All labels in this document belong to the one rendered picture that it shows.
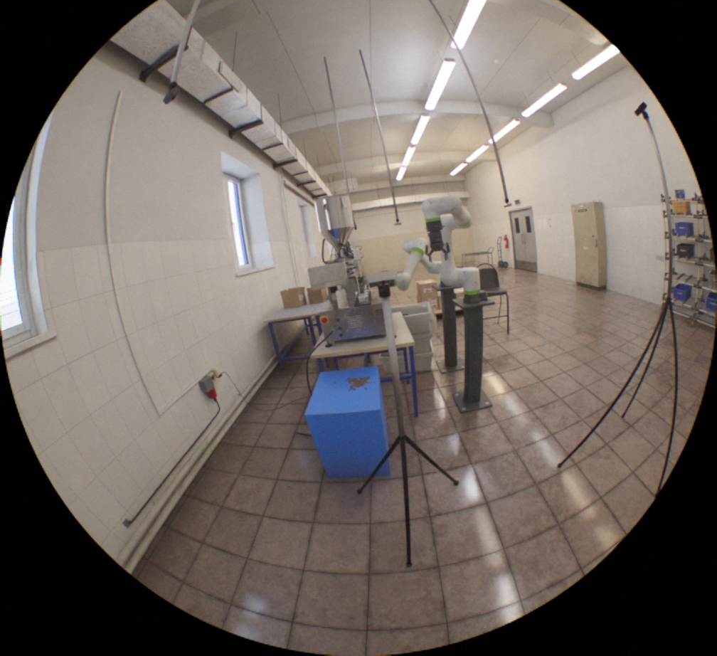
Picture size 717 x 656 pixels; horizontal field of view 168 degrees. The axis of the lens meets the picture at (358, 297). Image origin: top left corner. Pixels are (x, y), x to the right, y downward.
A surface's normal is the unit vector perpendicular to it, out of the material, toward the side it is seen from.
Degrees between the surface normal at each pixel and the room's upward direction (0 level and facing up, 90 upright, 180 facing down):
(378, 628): 0
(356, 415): 90
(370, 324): 90
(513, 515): 0
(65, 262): 90
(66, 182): 90
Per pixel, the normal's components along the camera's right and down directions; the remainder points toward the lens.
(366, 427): -0.04, 0.21
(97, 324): 0.99, -0.15
